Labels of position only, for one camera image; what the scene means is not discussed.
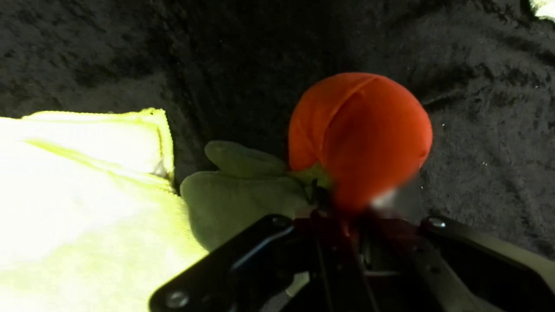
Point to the red plush radish toy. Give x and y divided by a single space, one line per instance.
357 133

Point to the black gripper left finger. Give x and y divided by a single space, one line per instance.
243 271

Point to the pale yellow cloth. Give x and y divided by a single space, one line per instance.
86 219

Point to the black velvet tablecloth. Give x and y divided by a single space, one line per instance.
173 58

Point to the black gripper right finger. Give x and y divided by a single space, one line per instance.
473 271

